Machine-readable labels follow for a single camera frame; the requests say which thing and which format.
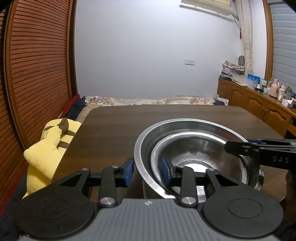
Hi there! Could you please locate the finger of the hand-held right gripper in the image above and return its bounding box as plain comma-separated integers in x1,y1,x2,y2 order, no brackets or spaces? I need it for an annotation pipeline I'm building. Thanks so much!
246,138,296,147
225,141,262,163

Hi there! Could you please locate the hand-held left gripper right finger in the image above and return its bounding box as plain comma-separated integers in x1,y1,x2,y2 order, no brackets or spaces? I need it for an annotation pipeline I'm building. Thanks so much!
161,158,241,207

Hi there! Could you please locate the pile of papers and cloth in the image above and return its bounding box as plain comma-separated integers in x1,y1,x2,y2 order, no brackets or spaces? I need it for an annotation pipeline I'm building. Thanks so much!
221,61,245,76

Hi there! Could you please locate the yellow plush toy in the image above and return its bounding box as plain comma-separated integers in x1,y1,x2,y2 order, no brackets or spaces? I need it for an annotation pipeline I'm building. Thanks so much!
22,118,82,200

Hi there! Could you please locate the wall air conditioner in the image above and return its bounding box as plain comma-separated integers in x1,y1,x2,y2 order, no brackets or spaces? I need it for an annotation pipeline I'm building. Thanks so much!
180,0,233,16

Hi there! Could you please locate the small flared stainless steel bowl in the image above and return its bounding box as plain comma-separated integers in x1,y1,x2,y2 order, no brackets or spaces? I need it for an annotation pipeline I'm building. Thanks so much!
150,135,251,197

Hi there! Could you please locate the large stainless steel bowl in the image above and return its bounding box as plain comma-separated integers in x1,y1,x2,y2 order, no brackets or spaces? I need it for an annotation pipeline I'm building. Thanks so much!
134,119,264,200

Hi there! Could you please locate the row of small bottles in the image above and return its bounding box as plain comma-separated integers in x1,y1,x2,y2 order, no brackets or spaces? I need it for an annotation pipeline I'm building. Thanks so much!
255,78,296,102

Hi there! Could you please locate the grey window roller shutter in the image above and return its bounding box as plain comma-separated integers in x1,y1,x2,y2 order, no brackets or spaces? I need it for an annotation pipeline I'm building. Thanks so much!
269,0,296,93

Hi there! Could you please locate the wooden window frame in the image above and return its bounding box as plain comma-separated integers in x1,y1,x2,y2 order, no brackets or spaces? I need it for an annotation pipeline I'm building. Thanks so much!
262,0,275,81

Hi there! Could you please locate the floral bed blanket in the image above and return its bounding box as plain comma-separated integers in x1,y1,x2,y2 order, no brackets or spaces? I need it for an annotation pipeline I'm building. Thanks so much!
76,96,217,121

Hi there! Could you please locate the cream lace curtain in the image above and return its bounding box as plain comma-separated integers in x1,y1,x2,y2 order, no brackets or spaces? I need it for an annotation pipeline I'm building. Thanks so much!
234,0,255,75

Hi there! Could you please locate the wooden slatted wardrobe door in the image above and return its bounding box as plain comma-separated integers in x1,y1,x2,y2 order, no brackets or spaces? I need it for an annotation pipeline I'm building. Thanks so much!
0,9,15,209
4,0,78,149

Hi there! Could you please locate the clear plastic bag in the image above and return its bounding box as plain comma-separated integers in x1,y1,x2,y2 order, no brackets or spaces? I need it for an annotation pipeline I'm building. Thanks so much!
232,75,253,88

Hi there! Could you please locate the pink bottle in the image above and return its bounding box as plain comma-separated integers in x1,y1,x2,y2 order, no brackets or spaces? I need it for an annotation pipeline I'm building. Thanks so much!
269,79,280,97

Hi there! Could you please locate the dark navy clothing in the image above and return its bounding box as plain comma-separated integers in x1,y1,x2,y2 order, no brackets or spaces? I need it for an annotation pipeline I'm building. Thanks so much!
65,97,88,121

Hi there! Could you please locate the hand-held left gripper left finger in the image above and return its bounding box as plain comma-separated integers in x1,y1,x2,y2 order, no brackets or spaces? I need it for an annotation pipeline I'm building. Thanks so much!
57,158,134,207

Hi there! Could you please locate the red cloth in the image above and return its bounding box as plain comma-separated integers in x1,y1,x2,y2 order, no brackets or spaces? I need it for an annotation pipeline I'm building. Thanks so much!
58,94,80,119

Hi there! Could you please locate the wooden sideboard cabinet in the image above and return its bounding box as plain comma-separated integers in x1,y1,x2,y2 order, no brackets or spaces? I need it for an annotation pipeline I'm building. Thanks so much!
217,77,296,139

